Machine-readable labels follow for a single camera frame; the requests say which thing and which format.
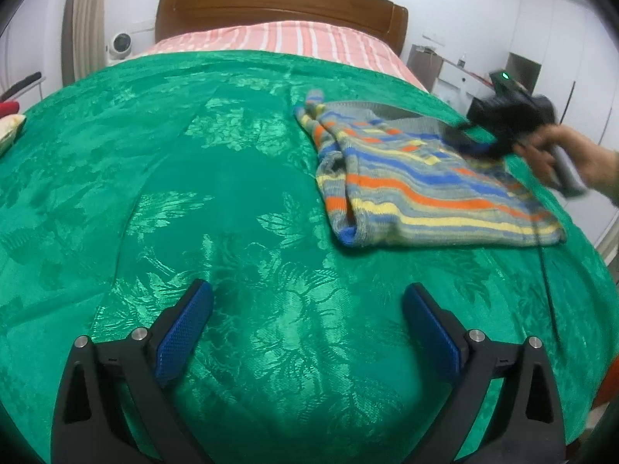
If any striped knit sweater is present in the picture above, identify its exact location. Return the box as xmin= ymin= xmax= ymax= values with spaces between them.
xmin=295 ymin=90 xmax=566 ymax=248

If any person's right hand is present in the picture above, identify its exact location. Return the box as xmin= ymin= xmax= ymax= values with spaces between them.
xmin=513 ymin=125 xmax=602 ymax=186

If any white bedside desk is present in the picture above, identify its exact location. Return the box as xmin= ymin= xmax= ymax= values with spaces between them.
xmin=407 ymin=45 xmax=494 ymax=113

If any orange fuzzy garment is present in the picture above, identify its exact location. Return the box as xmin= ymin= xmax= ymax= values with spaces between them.
xmin=592 ymin=357 xmax=619 ymax=408

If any pink striped bed sheet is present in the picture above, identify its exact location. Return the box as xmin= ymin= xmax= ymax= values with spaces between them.
xmin=144 ymin=20 xmax=424 ymax=89

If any green floral bedspread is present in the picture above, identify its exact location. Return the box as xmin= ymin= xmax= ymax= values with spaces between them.
xmin=1 ymin=51 xmax=618 ymax=463

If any striped cushion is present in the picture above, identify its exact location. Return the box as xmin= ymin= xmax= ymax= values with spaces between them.
xmin=0 ymin=114 xmax=26 ymax=156

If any brown wooden headboard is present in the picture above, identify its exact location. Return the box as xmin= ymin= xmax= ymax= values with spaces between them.
xmin=154 ymin=0 xmax=408 ymax=55

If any red knit hat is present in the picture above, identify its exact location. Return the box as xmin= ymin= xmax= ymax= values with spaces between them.
xmin=0 ymin=101 xmax=20 ymax=118

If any black remote on cabinet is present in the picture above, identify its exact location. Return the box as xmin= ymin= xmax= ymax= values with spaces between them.
xmin=0 ymin=71 xmax=42 ymax=102

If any beige curtain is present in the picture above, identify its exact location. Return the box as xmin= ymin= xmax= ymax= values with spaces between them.
xmin=61 ymin=0 xmax=106 ymax=86

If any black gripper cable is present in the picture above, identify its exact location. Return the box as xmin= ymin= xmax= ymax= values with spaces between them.
xmin=528 ymin=193 xmax=564 ymax=354

